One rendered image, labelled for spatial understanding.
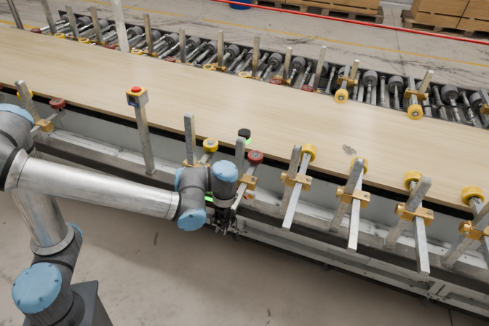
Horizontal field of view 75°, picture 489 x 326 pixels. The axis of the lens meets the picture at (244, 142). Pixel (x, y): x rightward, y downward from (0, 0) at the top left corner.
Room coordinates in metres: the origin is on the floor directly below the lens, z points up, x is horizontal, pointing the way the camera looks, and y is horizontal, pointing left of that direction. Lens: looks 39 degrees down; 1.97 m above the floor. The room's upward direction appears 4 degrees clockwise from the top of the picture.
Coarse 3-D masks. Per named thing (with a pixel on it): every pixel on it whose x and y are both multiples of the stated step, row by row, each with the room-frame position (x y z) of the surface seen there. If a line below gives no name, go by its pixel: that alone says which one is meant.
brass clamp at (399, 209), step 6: (396, 204) 0.91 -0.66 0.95; (402, 204) 0.89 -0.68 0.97; (396, 210) 0.88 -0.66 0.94; (402, 210) 0.87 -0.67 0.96; (420, 210) 0.86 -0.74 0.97; (426, 210) 0.87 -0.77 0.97; (402, 216) 0.86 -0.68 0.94; (408, 216) 0.85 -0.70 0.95; (414, 216) 0.84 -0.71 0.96; (420, 216) 0.84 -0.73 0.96; (426, 216) 0.84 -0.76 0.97; (432, 216) 0.84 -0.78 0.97; (426, 222) 0.83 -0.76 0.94
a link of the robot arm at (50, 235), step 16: (0, 112) 0.69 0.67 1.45; (16, 112) 0.71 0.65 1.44; (0, 128) 0.64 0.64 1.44; (16, 128) 0.67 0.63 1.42; (32, 128) 0.74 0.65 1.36; (16, 144) 0.63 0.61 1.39; (32, 144) 0.70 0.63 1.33; (16, 192) 0.63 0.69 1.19; (32, 192) 0.65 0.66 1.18; (32, 208) 0.63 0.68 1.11; (48, 208) 0.66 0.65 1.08; (32, 224) 0.63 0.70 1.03; (48, 224) 0.65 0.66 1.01; (64, 224) 0.70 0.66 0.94; (32, 240) 0.65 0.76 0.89; (48, 240) 0.63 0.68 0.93; (64, 240) 0.66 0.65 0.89; (80, 240) 0.73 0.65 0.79; (48, 256) 0.61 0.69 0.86; (64, 256) 0.63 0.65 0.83
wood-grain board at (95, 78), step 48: (0, 48) 2.24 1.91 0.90; (48, 48) 2.30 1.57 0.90; (96, 48) 2.36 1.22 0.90; (48, 96) 1.64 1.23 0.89; (96, 96) 1.66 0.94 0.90; (192, 96) 1.74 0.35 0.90; (240, 96) 1.79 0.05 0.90; (288, 96) 1.83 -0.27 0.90; (288, 144) 1.32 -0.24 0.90; (336, 144) 1.35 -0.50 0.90; (384, 144) 1.38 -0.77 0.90; (432, 144) 1.42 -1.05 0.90; (480, 144) 1.45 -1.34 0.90; (432, 192) 1.04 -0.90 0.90
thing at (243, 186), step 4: (252, 164) 1.19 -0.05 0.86; (256, 164) 1.19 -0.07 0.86; (248, 168) 1.16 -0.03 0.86; (252, 168) 1.16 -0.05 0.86; (256, 168) 1.19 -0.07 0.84; (248, 172) 1.13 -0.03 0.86; (252, 172) 1.13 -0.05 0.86; (240, 184) 1.04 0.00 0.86; (244, 184) 1.05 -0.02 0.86; (240, 188) 1.02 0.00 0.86; (244, 188) 1.02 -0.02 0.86; (236, 192) 0.99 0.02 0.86; (240, 192) 0.99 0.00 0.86; (244, 192) 1.02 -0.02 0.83; (240, 196) 0.97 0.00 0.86; (236, 200) 0.94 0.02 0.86; (240, 200) 0.96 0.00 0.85; (236, 204) 0.92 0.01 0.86; (236, 208) 0.91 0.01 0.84
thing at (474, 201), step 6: (474, 198) 0.97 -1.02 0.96; (474, 204) 0.93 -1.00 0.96; (480, 204) 0.93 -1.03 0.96; (474, 210) 0.91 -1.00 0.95; (474, 216) 0.88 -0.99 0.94; (480, 240) 0.77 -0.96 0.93; (486, 240) 0.75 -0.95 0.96; (486, 246) 0.72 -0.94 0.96; (486, 252) 0.71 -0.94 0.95; (486, 258) 0.68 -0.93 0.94
